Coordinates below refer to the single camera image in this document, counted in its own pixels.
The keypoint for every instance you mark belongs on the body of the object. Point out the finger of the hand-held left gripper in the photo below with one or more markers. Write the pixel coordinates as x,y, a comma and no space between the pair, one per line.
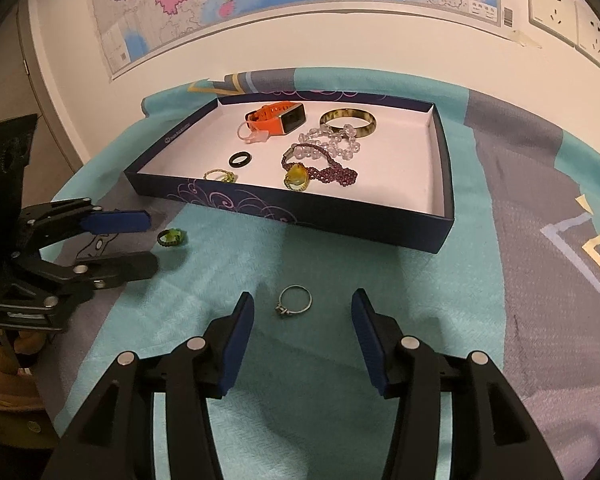
125,267
120,221

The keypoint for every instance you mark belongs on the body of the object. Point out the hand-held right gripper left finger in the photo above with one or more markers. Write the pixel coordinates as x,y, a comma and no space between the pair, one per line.
235,347

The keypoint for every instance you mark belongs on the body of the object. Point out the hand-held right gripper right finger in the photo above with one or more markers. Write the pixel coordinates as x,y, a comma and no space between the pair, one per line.
370,345

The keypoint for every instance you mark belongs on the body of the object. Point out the dark blue box tray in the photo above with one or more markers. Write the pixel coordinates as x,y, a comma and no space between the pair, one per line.
405,175

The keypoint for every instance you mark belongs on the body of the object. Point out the person's left forearm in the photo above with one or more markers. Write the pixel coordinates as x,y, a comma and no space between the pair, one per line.
5,380

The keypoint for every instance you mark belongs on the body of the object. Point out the teal and grey printed cloth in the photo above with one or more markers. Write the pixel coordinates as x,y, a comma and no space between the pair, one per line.
305,410

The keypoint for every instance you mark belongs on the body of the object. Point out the brown door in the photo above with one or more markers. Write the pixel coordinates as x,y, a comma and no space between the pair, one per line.
5,70

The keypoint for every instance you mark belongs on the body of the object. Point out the green and yellow bangle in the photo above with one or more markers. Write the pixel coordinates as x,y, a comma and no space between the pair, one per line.
368,130

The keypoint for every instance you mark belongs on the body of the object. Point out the piece of clear tape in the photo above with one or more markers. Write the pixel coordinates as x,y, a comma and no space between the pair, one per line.
526,40

